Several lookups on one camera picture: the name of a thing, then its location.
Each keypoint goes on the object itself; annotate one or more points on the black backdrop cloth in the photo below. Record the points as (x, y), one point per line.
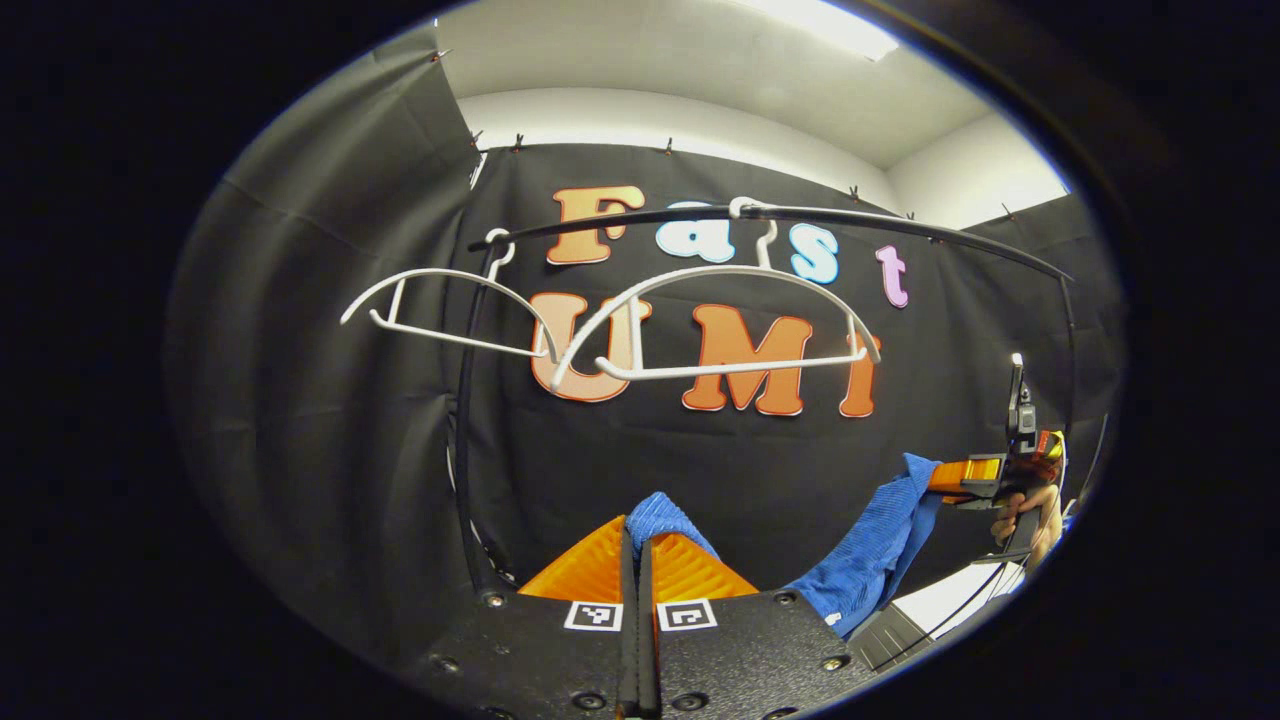
(700, 470)

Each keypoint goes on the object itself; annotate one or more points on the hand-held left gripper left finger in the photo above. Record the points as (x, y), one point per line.
(560, 660)

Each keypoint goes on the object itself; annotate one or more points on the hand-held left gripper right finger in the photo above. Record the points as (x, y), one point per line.
(740, 660)

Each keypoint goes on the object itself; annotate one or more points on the ceiling light panel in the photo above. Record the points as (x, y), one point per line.
(840, 30)

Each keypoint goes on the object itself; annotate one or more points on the white plastic hanger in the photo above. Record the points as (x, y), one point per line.
(440, 272)
(730, 270)

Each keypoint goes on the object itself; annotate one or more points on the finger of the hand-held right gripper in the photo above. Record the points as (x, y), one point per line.
(960, 475)

